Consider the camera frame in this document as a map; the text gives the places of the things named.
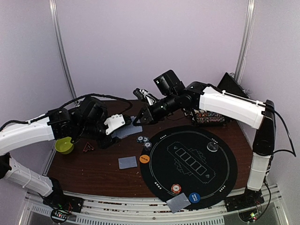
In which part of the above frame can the grey playing card deck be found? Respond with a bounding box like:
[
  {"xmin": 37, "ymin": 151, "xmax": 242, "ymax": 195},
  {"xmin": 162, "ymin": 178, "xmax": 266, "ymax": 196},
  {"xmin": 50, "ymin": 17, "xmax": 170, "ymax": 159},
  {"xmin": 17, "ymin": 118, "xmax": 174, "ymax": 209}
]
[{"xmin": 111, "ymin": 126, "xmax": 130, "ymax": 139}]

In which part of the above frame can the dealt card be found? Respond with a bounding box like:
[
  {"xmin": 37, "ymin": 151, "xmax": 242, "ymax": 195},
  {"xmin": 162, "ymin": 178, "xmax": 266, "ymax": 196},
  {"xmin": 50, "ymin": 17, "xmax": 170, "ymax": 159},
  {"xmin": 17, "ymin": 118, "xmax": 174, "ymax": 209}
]
[
  {"xmin": 166, "ymin": 193, "xmax": 191, "ymax": 213},
  {"xmin": 127, "ymin": 116, "xmax": 143, "ymax": 135}
]

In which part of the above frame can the purple poker chip stack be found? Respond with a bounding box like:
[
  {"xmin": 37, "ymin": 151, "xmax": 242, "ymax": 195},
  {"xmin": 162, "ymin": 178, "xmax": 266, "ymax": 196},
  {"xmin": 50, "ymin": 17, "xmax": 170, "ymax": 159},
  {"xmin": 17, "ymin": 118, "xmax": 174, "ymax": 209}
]
[{"xmin": 143, "ymin": 142, "xmax": 152, "ymax": 151}]

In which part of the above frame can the orange big blind button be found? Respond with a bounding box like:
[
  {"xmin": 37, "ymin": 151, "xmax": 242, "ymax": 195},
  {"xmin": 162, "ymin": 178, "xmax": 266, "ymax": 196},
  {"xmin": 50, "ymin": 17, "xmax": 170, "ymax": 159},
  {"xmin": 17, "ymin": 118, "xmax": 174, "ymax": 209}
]
[{"xmin": 139, "ymin": 155, "xmax": 150, "ymax": 164}]

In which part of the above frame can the orange poker chip stack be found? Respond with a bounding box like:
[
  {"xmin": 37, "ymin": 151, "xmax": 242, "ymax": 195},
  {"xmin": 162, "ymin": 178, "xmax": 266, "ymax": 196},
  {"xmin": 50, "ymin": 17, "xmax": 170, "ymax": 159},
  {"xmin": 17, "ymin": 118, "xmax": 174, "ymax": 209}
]
[{"xmin": 171, "ymin": 184, "xmax": 181, "ymax": 194}]

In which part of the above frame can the blue small blind button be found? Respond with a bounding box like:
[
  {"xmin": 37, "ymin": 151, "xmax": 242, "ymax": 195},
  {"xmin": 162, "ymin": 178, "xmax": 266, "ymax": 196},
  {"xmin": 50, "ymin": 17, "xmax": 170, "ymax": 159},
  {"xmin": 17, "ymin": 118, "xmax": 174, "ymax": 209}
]
[{"xmin": 188, "ymin": 192, "xmax": 201, "ymax": 203}]

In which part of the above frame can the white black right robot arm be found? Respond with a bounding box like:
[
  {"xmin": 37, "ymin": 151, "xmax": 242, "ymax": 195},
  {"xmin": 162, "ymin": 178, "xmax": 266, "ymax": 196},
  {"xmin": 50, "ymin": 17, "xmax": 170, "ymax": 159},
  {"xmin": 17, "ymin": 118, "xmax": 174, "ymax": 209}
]
[{"xmin": 133, "ymin": 70, "xmax": 279, "ymax": 207}]

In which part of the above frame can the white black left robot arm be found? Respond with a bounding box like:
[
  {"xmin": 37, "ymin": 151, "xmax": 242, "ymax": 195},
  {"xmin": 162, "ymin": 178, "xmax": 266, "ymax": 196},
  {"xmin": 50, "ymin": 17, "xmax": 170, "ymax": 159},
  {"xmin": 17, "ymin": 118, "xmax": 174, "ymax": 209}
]
[{"xmin": 0, "ymin": 93, "xmax": 133, "ymax": 208}]

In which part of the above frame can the black red triangle marker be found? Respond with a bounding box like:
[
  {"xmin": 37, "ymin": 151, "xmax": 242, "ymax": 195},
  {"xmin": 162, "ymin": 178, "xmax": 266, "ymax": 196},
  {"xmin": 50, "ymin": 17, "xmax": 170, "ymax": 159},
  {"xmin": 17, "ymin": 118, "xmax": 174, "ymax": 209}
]
[{"xmin": 82, "ymin": 142, "xmax": 95, "ymax": 153}]

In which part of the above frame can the lime green bowl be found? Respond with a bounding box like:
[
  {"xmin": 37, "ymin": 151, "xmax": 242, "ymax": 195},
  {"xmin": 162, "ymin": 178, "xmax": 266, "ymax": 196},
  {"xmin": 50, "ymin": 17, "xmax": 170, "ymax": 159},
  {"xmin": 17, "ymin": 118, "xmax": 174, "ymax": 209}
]
[{"xmin": 55, "ymin": 137, "xmax": 74, "ymax": 155}]

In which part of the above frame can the poker chip row in case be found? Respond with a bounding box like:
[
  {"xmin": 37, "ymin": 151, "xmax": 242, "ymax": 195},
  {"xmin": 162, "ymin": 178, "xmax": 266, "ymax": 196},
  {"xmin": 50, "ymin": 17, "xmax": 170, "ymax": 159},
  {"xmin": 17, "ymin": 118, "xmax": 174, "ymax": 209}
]
[
  {"xmin": 196, "ymin": 112, "xmax": 223, "ymax": 118},
  {"xmin": 195, "ymin": 117, "xmax": 225, "ymax": 124}
]

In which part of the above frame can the round black poker mat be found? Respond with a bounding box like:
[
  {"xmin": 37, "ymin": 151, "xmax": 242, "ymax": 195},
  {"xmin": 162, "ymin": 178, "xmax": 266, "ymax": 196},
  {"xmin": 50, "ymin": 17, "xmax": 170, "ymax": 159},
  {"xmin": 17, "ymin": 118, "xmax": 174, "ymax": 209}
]
[{"xmin": 140, "ymin": 125, "xmax": 238, "ymax": 210}]

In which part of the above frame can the grey dealer button on mat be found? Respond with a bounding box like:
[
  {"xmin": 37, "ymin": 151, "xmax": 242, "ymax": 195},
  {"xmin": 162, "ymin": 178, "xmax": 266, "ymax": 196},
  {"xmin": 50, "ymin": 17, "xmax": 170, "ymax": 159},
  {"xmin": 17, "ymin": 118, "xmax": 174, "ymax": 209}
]
[{"xmin": 207, "ymin": 142, "xmax": 219, "ymax": 152}]

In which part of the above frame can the black poker chip case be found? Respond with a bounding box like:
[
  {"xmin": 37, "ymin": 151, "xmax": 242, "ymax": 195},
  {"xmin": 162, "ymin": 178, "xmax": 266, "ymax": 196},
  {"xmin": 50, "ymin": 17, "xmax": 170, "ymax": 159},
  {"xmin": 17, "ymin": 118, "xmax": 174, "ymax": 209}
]
[{"xmin": 183, "ymin": 73, "xmax": 249, "ymax": 127}]

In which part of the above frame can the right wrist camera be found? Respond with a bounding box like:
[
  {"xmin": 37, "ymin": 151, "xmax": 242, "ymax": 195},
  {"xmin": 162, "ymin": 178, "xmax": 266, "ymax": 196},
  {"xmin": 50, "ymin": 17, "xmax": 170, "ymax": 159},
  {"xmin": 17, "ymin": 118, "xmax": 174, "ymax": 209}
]
[{"xmin": 133, "ymin": 88, "xmax": 158, "ymax": 105}]

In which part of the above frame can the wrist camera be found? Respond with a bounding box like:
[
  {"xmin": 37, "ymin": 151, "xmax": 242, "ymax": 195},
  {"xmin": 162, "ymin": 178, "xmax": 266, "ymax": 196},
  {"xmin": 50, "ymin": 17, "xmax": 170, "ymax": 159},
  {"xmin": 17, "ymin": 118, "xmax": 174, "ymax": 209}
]
[
  {"xmin": 104, "ymin": 114, "xmax": 132, "ymax": 135},
  {"xmin": 133, "ymin": 88, "xmax": 158, "ymax": 105}
]

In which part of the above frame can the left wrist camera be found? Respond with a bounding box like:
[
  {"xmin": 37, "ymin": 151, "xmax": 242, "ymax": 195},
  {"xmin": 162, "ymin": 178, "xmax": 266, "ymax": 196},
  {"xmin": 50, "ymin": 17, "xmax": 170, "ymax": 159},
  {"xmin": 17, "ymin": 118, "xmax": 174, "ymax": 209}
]
[{"xmin": 104, "ymin": 114, "xmax": 132, "ymax": 135}]

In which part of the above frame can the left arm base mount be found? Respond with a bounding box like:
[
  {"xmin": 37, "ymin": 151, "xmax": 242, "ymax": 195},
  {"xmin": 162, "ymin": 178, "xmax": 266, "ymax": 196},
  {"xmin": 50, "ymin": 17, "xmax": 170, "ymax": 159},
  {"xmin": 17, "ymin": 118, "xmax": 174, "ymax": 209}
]
[{"xmin": 41, "ymin": 192, "xmax": 83, "ymax": 213}]

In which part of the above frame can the right aluminium corner post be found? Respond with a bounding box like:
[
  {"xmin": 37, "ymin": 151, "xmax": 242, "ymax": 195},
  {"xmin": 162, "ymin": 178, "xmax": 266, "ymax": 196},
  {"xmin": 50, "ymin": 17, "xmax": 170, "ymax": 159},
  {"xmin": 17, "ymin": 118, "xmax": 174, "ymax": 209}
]
[{"xmin": 234, "ymin": 0, "xmax": 256, "ymax": 84}]

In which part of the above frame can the aluminium corner post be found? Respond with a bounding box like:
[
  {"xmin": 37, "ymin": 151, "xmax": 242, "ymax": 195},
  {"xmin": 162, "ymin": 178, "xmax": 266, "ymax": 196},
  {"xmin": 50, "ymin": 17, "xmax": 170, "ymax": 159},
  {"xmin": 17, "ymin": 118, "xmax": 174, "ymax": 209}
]
[
  {"xmin": 49, "ymin": 0, "xmax": 77, "ymax": 99},
  {"xmin": 234, "ymin": 0, "xmax": 256, "ymax": 84}
]

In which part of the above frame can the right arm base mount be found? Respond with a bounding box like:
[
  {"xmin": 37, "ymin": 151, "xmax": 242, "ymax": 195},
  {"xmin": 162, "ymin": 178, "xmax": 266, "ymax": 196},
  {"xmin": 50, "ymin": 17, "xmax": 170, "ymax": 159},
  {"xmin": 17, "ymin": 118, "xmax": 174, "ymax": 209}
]
[{"xmin": 225, "ymin": 190, "xmax": 265, "ymax": 212}]

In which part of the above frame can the left aluminium corner post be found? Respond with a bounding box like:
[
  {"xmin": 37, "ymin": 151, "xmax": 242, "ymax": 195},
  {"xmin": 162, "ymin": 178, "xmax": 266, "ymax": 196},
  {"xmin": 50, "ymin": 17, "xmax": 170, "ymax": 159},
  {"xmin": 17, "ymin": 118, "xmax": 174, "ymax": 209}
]
[{"xmin": 49, "ymin": 0, "xmax": 77, "ymax": 99}]

